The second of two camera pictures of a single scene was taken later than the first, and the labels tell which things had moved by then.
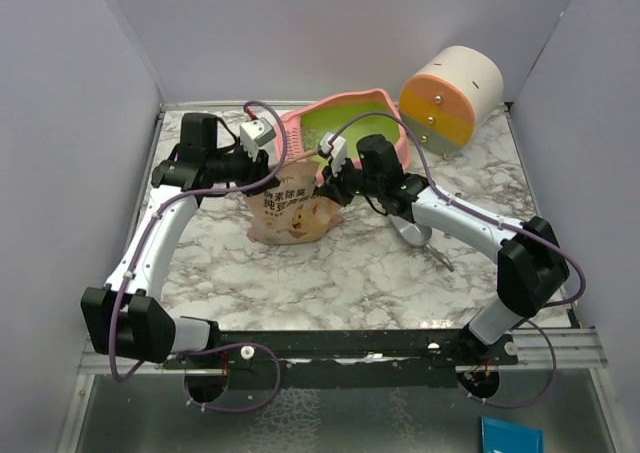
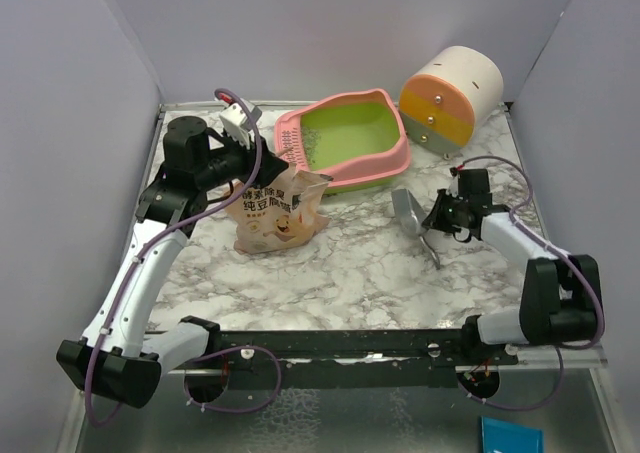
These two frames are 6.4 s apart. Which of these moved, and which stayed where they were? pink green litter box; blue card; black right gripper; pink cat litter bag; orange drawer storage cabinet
Moved: black right gripper; pink cat litter bag
Stayed: blue card; pink green litter box; orange drawer storage cabinet
